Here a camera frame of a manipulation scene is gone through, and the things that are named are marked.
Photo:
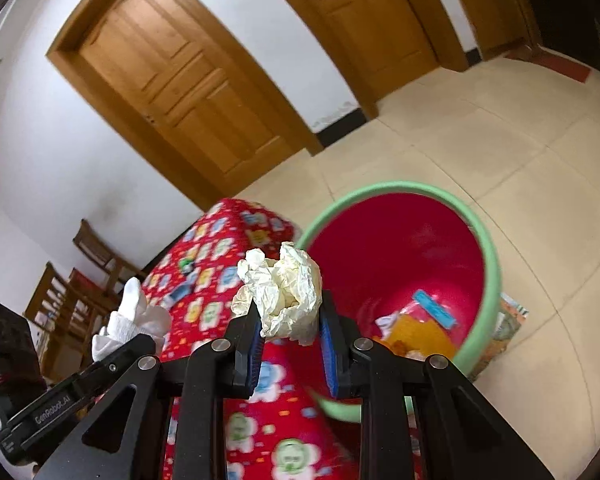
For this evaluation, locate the yellow plastic bag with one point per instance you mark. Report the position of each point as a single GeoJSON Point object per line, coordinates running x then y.
{"type": "Point", "coordinates": [420, 332]}

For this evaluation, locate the wooden panel door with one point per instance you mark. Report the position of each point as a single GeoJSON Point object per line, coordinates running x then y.
{"type": "Point", "coordinates": [180, 75]}

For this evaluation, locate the red flower printed blanket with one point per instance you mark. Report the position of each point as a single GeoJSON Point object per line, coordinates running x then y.
{"type": "Point", "coordinates": [215, 270]}

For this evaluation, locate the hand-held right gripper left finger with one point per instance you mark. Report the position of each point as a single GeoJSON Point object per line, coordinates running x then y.
{"type": "Point", "coordinates": [252, 355]}

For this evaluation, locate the small green toy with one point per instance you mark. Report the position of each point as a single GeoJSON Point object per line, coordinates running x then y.
{"type": "Point", "coordinates": [185, 262]}

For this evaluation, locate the low wooden wall panel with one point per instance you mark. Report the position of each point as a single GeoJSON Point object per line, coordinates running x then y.
{"type": "Point", "coordinates": [490, 5]}

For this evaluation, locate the red bin with green rim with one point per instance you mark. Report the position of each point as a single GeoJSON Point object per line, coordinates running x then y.
{"type": "Point", "coordinates": [405, 250]}

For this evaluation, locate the colourful printed paper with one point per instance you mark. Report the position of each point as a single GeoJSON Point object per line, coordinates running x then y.
{"type": "Point", "coordinates": [505, 320]}

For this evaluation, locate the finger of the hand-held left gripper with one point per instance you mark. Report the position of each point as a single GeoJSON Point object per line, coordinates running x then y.
{"type": "Point", "coordinates": [115, 360]}

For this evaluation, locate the red doormat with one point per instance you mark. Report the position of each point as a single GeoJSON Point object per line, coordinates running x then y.
{"type": "Point", "coordinates": [560, 62]}

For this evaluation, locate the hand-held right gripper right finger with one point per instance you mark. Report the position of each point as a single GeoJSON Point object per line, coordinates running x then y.
{"type": "Point", "coordinates": [330, 355]}

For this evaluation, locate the small wooden chair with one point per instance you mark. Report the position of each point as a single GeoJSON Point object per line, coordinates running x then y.
{"type": "Point", "coordinates": [100, 250]}

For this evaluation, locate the clear bag with blue strip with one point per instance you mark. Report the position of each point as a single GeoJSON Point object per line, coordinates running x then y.
{"type": "Point", "coordinates": [432, 308]}

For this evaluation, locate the large wooden chair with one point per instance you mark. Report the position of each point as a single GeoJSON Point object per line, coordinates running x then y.
{"type": "Point", "coordinates": [60, 300]}

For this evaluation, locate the white tissue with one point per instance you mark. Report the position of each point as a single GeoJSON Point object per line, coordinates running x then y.
{"type": "Point", "coordinates": [130, 320]}

